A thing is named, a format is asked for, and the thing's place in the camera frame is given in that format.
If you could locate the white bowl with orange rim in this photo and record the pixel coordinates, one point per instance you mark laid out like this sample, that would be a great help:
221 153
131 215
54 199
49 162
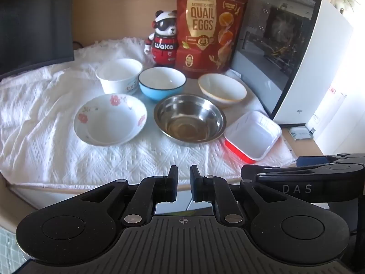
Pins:
219 88

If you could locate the red snack bag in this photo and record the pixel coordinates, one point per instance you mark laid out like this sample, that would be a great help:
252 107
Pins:
199 34

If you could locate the panda figurine in red suit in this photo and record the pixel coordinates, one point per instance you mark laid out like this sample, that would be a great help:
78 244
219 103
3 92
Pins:
162 48

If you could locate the white textured cloth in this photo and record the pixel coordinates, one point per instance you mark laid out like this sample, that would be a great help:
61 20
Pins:
42 137

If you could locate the blue bowl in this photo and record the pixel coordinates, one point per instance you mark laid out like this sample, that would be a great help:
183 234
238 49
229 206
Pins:
154 92

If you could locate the black computer monitor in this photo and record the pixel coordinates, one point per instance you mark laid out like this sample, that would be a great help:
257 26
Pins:
34 20

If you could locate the white computer case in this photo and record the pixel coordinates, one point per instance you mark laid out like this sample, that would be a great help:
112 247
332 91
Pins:
313 77

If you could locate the tall white bowl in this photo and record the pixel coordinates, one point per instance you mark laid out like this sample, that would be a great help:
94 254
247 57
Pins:
114 83

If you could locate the red and white rectangular dish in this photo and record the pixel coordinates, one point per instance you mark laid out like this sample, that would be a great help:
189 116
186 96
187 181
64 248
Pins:
251 137

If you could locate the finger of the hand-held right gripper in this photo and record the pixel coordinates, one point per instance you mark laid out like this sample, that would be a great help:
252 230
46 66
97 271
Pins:
328 159
268 172

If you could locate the stainless steel bowl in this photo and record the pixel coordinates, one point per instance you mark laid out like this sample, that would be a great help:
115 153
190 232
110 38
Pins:
188 114

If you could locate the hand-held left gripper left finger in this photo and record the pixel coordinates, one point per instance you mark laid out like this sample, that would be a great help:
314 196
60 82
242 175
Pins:
172 184

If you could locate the white and green packet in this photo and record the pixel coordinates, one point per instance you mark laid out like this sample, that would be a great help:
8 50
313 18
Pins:
299 132

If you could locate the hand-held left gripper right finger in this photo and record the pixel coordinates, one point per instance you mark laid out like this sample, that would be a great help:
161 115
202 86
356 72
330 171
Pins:
195 184

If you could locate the white floral bowl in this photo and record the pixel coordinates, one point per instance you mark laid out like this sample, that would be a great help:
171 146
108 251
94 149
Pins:
108 125

